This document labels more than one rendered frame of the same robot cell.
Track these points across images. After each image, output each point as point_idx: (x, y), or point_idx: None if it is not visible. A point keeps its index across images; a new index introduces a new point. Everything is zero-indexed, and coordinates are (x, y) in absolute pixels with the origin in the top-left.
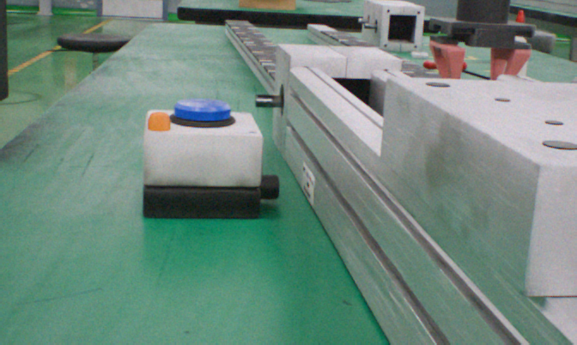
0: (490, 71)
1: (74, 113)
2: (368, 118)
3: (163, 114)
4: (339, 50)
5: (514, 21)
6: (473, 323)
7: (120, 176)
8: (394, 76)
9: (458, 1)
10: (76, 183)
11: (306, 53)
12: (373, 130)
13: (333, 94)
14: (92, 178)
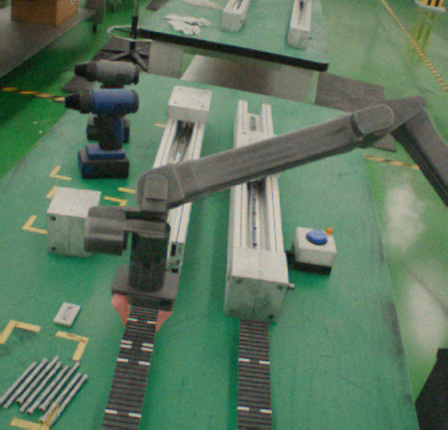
0: (125, 314)
1: (392, 376)
2: (272, 198)
3: (328, 228)
4: (257, 266)
5: (112, 286)
6: None
7: (340, 284)
8: (240, 241)
9: (164, 275)
10: (353, 280)
11: (277, 257)
12: (275, 190)
13: (276, 217)
14: (349, 283)
